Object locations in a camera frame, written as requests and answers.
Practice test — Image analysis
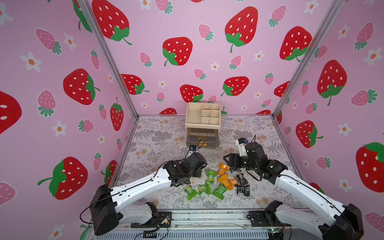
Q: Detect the black checkered cookie packet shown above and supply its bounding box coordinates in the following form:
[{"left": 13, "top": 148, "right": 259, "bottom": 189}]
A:
[
  {"left": 236, "top": 173, "right": 249, "bottom": 186},
  {"left": 235, "top": 185, "right": 250, "bottom": 197}
]

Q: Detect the cream drawer organizer cabinet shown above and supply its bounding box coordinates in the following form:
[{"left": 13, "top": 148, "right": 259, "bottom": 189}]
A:
[{"left": 185, "top": 103, "right": 222, "bottom": 141}]

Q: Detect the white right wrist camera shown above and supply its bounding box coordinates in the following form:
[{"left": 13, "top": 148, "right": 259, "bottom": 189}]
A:
[{"left": 235, "top": 138, "right": 248, "bottom": 157}]

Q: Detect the aluminium corner post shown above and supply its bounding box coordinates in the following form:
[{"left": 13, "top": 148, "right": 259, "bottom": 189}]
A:
[
  {"left": 78, "top": 0, "right": 139, "bottom": 120},
  {"left": 272, "top": 0, "right": 345, "bottom": 120}
]

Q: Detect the orange cookie packet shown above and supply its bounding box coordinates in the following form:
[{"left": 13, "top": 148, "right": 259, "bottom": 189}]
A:
[
  {"left": 226, "top": 178, "right": 239, "bottom": 191},
  {"left": 218, "top": 174, "right": 230, "bottom": 188},
  {"left": 217, "top": 163, "right": 230, "bottom": 176}
]

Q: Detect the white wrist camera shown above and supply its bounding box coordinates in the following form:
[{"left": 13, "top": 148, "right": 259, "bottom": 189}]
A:
[
  {"left": 235, "top": 138, "right": 248, "bottom": 157},
  {"left": 189, "top": 145, "right": 197, "bottom": 153}
]

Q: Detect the green cookie packet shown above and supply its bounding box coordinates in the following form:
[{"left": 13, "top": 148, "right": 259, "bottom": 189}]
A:
[
  {"left": 206, "top": 170, "right": 217, "bottom": 184},
  {"left": 212, "top": 184, "right": 228, "bottom": 200},
  {"left": 198, "top": 182, "right": 212, "bottom": 196},
  {"left": 185, "top": 186, "right": 198, "bottom": 201}
]

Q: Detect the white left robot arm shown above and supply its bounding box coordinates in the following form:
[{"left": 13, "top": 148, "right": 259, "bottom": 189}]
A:
[{"left": 90, "top": 153, "right": 207, "bottom": 236}]

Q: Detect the aluminium corner post right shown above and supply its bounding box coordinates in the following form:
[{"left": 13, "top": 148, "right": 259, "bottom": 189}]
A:
[{"left": 272, "top": 0, "right": 345, "bottom": 120}]

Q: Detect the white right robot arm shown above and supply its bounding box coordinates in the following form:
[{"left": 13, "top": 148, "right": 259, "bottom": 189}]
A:
[{"left": 223, "top": 138, "right": 364, "bottom": 240}]

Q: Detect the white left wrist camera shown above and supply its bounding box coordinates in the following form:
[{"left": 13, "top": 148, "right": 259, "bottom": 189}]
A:
[{"left": 189, "top": 145, "right": 197, "bottom": 153}]

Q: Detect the aluminium corner post left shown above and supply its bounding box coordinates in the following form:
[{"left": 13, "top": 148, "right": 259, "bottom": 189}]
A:
[{"left": 78, "top": 0, "right": 139, "bottom": 120}]

